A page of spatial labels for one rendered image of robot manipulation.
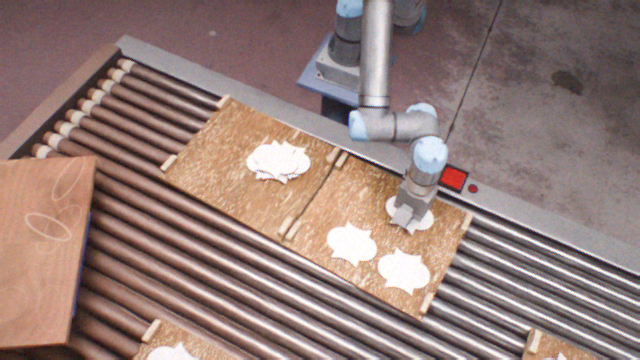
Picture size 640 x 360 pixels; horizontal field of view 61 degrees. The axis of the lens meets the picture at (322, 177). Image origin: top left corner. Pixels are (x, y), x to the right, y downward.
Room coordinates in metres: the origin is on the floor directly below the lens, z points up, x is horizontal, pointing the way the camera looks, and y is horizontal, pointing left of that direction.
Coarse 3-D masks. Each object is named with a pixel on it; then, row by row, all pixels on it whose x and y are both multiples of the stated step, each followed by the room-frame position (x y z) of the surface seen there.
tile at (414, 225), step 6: (390, 198) 0.78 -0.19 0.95; (390, 204) 0.76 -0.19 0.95; (390, 210) 0.74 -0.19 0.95; (396, 210) 0.74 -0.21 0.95; (390, 216) 0.73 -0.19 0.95; (426, 216) 0.73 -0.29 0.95; (432, 216) 0.73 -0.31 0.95; (390, 222) 0.70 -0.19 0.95; (414, 222) 0.71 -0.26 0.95; (420, 222) 0.71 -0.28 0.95; (426, 222) 0.71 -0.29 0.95; (432, 222) 0.71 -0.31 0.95; (408, 228) 0.69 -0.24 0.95; (414, 228) 0.69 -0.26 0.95; (420, 228) 0.69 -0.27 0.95; (426, 228) 0.69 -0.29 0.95
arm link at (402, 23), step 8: (400, 0) 1.23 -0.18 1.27; (408, 0) 1.20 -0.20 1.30; (416, 0) 1.18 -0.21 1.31; (424, 0) 1.18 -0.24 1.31; (400, 8) 1.24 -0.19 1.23; (408, 8) 1.22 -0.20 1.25; (416, 8) 1.22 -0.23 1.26; (424, 8) 1.34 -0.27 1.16; (400, 16) 1.27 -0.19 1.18; (408, 16) 1.26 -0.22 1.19; (416, 16) 1.29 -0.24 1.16; (424, 16) 1.32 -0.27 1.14; (400, 24) 1.27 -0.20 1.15; (408, 24) 1.27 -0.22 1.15; (416, 24) 1.31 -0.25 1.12; (400, 32) 1.31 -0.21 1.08; (408, 32) 1.31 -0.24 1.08; (416, 32) 1.31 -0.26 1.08
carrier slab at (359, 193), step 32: (352, 160) 0.91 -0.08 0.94; (320, 192) 0.79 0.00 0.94; (352, 192) 0.80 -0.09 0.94; (384, 192) 0.81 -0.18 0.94; (320, 224) 0.69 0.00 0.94; (352, 224) 0.70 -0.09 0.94; (384, 224) 0.71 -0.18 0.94; (448, 224) 0.72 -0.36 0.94; (320, 256) 0.60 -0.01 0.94; (448, 256) 0.62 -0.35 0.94; (384, 288) 0.52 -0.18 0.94; (416, 320) 0.45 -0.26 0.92
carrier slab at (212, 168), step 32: (224, 128) 1.00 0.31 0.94; (256, 128) 1.00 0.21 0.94; (288, 128) 1.01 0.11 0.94; (192, 160) 0.87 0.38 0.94; (224, 160) 0.88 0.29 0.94; (320, 160) 0.90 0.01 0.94; (192, 192) 0.76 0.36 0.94; (224, 192) 0.77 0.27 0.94; (256, 192) 0.78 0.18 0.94; (288, 192) 0.79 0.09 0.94; (256, 224) 0.68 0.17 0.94
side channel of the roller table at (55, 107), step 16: (112, 48) 1.28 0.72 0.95; (96, 64) 1.21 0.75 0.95; (112, 64) 1.24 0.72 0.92; (80, 80) 1.13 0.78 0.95; (96, 80) 1.17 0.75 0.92; (64, 96) 1.07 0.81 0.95; (80, 96) 1.09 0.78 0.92; (32, 112) 1.00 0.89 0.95; (48, 112) 1.00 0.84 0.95; (64, 112) 1.03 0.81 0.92; (16, 128) 0.93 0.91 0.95; (32, 128) 0.94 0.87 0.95; (48, 128) 0.96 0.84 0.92; (0, 144) 0.87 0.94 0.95; (16, 144) 0.87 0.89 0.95; (32, 144) 0.90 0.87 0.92
